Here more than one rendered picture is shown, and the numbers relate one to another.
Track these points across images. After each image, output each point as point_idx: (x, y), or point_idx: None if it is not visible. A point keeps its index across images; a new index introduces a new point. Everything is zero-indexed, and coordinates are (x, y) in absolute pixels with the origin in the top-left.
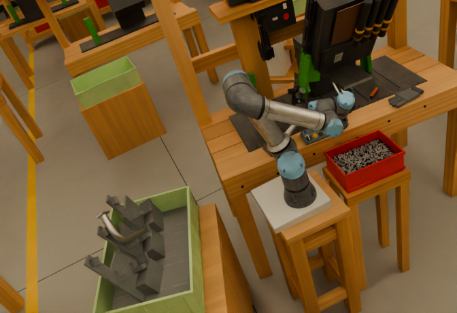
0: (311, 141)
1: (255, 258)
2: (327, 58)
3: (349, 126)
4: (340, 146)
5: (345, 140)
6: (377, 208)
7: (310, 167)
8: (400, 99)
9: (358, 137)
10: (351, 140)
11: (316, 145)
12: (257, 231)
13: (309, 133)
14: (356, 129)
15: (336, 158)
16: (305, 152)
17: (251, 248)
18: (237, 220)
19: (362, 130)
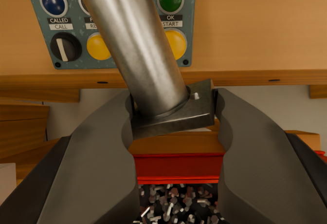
0: (80, 64)
1: (43, 101)
2: None
3: (285, 53)
4: (174, 183)
5: (229, 79)
6: (216, 124)
7: (98, 88)
8: None
9: (276, 80)
10: (249, 80)
11: (106, 76)
12: (22, 98)
13: (74, 16)
14: (297, 73)
15: (139, 192)
16: (62, 80)
17: (27, 100)
18: None
19: (316, 75)
